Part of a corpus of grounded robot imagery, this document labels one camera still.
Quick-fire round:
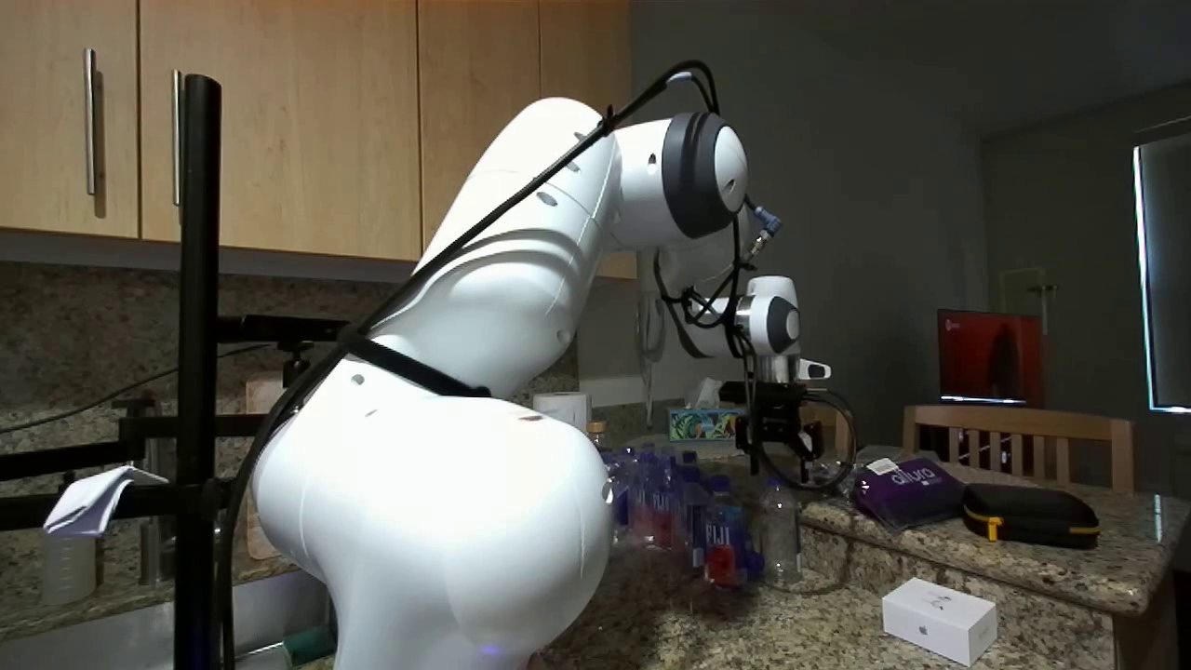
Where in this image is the teal patterned box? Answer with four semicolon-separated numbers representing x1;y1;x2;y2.
666;406;746;447

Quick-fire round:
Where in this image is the clear Fiji water bottle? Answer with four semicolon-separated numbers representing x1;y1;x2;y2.
761;476;806;592

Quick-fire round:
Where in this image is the wooden cabinet door without handle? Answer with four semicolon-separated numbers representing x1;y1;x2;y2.
418;0;640;282

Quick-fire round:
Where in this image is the window with white frame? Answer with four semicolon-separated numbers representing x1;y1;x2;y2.
1129;117;1191;422

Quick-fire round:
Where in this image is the white folded paper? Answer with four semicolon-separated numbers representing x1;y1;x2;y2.
40;460;172;541

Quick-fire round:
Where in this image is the narrow wooden cabinet door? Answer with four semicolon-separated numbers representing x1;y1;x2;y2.
0;0;143;242

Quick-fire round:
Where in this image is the silver cabinet handle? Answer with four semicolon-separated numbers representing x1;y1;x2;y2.
169;66;189;210
77;46;104;203

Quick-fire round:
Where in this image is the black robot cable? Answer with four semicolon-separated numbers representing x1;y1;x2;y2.
208;57;864;670

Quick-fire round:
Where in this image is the purple package in zip bag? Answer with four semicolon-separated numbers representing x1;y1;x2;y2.
847;449;971;524

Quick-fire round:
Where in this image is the red framed screen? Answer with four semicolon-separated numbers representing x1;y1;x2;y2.
935;304;1051;408

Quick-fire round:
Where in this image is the black vertical pole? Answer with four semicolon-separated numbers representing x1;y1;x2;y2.
172;71;228;670

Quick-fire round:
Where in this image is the wide wooden cabinet door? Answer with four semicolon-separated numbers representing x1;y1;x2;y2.
139;0;424;263

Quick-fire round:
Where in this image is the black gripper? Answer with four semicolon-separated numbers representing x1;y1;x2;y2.
742;381;835;485

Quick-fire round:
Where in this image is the black case with yellow zipper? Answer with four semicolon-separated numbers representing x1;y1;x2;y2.
959;480;1107;551

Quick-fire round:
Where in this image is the black metal frame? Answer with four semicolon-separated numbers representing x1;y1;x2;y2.
0;311;359;536

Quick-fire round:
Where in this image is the white cardboard box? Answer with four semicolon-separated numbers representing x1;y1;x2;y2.
878;573;1000;670

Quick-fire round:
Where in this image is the wooden slatted chair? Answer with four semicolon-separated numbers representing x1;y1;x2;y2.
901;401;1139;499

